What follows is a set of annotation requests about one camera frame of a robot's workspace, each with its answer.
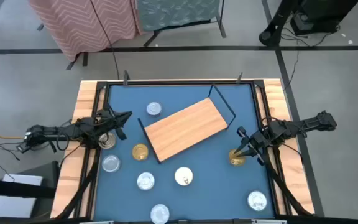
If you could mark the black computer case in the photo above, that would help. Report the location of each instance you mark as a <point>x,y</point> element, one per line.
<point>322,15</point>

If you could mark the silver can teal label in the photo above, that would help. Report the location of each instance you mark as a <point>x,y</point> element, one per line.
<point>145,181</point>

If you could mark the beige-lid can blue pink label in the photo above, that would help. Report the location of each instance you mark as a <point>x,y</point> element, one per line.
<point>108,143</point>

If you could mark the small silver can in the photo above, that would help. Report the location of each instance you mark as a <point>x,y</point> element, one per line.
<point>153,109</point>

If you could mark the black aluminium table frame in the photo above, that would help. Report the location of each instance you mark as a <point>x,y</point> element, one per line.
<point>179,82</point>

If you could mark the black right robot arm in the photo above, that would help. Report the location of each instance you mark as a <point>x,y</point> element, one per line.
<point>306,124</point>

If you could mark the black metal cloth rack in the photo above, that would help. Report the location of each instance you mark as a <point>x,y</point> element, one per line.
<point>85,59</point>
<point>221,28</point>

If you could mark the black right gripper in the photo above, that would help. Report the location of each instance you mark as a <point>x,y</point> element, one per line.
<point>259,141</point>

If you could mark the silver can red label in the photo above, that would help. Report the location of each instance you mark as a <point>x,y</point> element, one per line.
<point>257,200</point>

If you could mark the black beam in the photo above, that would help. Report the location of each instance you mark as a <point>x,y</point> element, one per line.
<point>17,188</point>

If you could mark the black tower stand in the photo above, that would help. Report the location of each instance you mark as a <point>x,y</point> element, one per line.
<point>272,35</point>

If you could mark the pull-tab can blue red label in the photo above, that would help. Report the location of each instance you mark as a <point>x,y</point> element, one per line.
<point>183,176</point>

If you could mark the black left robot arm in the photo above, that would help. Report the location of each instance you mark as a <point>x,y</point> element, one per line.
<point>57,133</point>

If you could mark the white paper scrap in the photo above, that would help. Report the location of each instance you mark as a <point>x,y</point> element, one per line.
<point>350,41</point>

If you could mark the green leaf-print cloth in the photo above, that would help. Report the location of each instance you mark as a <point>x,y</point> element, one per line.
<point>179,12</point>

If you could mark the silver can white green label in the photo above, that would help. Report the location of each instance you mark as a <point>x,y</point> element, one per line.
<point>111,163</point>

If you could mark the white flat box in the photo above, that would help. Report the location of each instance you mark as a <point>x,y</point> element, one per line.
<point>11,207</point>

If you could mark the gold lid can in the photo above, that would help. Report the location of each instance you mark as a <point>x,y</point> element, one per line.
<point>140,152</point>
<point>236,161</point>

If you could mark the pink chevron cloth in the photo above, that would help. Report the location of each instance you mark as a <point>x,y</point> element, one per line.
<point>82,25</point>

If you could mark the silver can Bumble Bee label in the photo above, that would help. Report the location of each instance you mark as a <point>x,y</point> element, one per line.
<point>159,214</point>

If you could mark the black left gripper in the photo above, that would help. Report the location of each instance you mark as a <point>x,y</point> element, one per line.
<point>110,119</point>

